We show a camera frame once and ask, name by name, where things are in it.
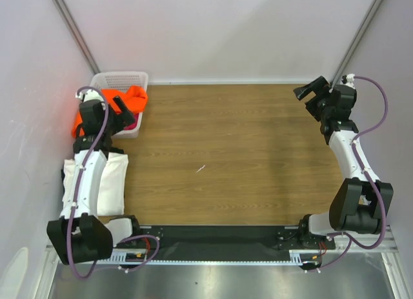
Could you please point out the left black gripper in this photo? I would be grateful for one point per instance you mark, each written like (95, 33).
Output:
(123, 119)

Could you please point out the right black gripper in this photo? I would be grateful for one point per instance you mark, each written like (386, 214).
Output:
(318, 100)

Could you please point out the orange t shirt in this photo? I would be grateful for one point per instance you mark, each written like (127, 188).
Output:
(135, 98)

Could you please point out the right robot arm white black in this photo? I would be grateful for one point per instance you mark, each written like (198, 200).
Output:
(360, 207)

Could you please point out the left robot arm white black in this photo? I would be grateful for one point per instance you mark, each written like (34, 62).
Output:
(91, 152)

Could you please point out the pink t shirt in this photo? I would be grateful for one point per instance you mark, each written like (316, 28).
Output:
(136, 123)

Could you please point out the white plastic laundry basket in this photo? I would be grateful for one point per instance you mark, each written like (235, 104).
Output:
(121, 80)

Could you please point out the folded white t shirt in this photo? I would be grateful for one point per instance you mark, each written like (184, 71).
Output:
(110, 201)

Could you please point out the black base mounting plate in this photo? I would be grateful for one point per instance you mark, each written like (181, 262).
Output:
(185, 251)

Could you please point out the right aluminium corner post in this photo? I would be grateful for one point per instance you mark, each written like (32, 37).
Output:
(358, 36)

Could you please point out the aluminium corner post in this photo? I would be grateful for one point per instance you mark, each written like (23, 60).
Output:
(358, 36)
(76, 34)

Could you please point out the left aluminium corner post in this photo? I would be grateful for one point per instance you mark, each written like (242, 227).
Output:
(76, 34)

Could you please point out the aluminium frame rail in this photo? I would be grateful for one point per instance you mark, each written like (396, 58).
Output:
(278, 237)

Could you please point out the white cable duct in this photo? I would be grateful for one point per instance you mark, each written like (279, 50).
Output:
(121, 258)

